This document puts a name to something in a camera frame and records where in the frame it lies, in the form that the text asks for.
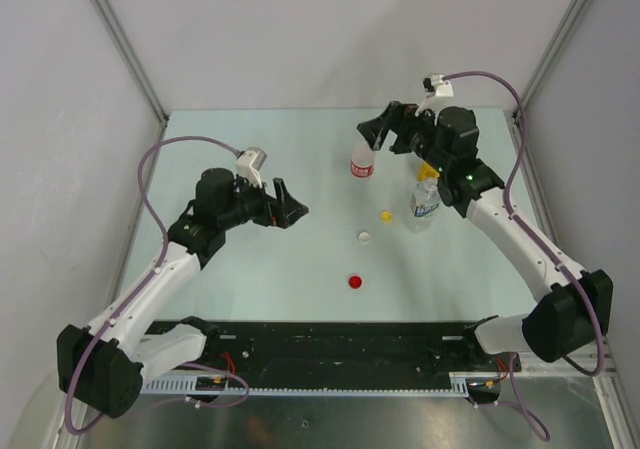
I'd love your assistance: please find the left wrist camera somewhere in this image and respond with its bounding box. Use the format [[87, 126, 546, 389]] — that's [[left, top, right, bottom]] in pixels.
[[235, 147, 267, 188]]

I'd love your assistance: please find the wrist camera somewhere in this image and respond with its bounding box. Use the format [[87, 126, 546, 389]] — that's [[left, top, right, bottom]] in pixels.
[[416, 74, 454, 114], [235, 147, 267, 188]]

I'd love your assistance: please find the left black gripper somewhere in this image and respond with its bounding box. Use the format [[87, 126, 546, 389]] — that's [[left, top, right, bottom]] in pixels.
[[219, 172, 307, 230]]

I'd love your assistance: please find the red bottle cap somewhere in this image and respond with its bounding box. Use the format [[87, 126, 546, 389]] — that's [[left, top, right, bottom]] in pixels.
[[348, 275, 363, 289]]

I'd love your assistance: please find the aluminium frame post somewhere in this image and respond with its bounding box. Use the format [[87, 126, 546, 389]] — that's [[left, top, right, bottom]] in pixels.
[[74, 0, 170, 123], [514, 0, 609, 120]]

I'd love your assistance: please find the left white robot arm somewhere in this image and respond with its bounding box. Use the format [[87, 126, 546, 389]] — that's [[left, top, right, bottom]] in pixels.
[[56, 168, 309, 419]]

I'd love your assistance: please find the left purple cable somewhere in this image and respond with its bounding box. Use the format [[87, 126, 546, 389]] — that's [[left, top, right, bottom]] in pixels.
[[65, 136, 241, 436]]

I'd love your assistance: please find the yellow honey pomelo bottle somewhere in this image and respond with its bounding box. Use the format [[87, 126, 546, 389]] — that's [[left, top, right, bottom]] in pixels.
[[418, 162, 440, 181]]

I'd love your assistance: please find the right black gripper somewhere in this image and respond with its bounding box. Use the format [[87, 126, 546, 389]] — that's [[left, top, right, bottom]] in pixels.
[[359, 101, 451, 173]]

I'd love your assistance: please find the red cap water bottle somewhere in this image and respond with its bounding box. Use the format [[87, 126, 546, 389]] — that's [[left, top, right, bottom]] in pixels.
[[350, 138, 376, 179]]

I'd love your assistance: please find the white cap clear bottle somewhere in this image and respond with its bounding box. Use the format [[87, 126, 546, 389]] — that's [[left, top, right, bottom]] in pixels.
[[409, 178, 441, 232]]

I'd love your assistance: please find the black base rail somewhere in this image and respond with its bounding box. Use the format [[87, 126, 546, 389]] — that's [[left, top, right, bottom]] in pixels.
[[196, 322, 521, 392]]

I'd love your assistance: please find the left aluminium frame post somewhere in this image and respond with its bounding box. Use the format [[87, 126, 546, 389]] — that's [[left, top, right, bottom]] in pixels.
[[74, 0, 170, 123]]

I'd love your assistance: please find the right aluminium frame post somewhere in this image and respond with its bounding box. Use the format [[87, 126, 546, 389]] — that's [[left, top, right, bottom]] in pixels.
[[514, 0, 609, 120]]

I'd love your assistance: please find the grey slotted cable duct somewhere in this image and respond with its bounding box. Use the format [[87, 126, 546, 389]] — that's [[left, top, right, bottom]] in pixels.
[[142, 372, 481, 398]]

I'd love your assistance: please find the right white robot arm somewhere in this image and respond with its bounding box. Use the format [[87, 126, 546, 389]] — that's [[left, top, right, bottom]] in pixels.
[[357, 101, 613, 370]]

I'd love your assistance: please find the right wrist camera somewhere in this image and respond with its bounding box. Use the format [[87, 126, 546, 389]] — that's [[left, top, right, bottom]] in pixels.
[[416, 74, 454, 114]]

